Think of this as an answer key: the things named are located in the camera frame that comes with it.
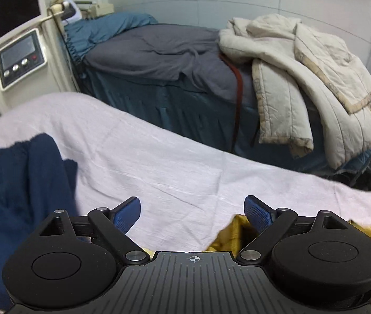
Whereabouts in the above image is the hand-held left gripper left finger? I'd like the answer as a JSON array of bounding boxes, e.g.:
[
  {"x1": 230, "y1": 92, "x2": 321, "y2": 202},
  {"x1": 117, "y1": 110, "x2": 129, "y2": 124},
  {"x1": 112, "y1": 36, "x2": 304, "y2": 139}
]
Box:
[{"x1": 40, "y1": 196, "x2": 150, "y2": 264}]

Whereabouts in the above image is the red-brown belt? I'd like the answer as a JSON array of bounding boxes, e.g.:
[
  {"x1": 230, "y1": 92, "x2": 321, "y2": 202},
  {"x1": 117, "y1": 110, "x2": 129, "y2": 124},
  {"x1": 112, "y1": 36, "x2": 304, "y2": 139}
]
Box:
[{"x1": 219, "y1": 54, "x2": 245, "y2": 152}]

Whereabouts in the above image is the black coiled cable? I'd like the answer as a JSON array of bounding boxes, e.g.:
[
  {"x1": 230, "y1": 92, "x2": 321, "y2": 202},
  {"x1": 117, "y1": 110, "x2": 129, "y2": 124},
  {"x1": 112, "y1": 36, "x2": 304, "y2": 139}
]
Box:
[{"x1": 62, "y1": 24, "x2": 82, "y2": 70}]

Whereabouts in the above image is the beige quilted coat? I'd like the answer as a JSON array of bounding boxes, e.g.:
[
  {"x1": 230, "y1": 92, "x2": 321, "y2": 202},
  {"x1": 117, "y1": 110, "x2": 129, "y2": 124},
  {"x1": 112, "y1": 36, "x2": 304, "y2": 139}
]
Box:
[{"x1": 218, "y1": 13, "x2": 371, "y2": 171}]

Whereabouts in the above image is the mustard yellow garment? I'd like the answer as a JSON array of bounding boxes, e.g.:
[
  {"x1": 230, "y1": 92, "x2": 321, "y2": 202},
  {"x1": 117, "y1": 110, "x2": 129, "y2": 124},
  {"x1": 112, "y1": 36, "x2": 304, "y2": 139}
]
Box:
[{"x1": 205, "y1": 214, "x2": 371, "y2": 314}]

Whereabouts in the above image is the grey blanket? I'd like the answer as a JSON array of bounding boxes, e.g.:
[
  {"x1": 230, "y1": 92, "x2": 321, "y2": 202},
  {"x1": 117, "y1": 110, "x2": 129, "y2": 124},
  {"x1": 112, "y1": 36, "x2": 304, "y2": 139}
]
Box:
[{"x1": 84, "y1": 23, "x2": 258, "y2": 103}]

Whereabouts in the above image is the beige machine with screen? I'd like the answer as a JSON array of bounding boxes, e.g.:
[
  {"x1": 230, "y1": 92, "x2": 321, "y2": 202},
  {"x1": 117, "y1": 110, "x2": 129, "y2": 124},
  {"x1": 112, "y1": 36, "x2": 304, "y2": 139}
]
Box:
[{"x1": 0, "y1": 0, "x2": 85, "y2": 113}]

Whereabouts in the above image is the bed with teal cover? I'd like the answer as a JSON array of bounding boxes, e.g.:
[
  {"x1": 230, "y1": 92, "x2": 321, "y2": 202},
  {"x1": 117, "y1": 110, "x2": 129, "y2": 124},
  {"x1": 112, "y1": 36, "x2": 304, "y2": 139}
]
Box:
[{"x1": 64, "y1": 12, "x2": 371, "y2": 175}]

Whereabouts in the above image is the navy blue garment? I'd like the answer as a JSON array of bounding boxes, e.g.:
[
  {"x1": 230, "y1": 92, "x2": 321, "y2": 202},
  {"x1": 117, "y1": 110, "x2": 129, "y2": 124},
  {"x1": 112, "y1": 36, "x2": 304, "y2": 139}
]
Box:
[{"x1": 0, "y1": 133, "x2": 82, "y2": 312}]

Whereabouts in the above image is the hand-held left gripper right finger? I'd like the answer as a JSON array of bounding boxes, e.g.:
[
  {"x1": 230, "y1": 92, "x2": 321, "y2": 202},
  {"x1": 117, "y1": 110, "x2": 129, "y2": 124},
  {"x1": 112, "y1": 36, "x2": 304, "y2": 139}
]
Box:
[{"x1": 237, "y1": 195, "x2": 349, "y2": 264}]

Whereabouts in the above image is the beige box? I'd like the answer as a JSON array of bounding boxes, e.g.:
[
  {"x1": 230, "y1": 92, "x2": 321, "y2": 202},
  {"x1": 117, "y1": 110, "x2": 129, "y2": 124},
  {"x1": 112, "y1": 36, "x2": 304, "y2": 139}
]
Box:
[{"x1": 83, "y1": 3, "x2": 114, "y2": 19}]

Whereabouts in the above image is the white machine handpiece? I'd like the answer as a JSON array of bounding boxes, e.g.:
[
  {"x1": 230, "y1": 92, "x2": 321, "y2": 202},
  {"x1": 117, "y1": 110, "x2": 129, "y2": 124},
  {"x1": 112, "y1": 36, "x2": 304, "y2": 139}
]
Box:
[{"x1": 49, "y1": 0, "x2": 85, "y2": 24}]

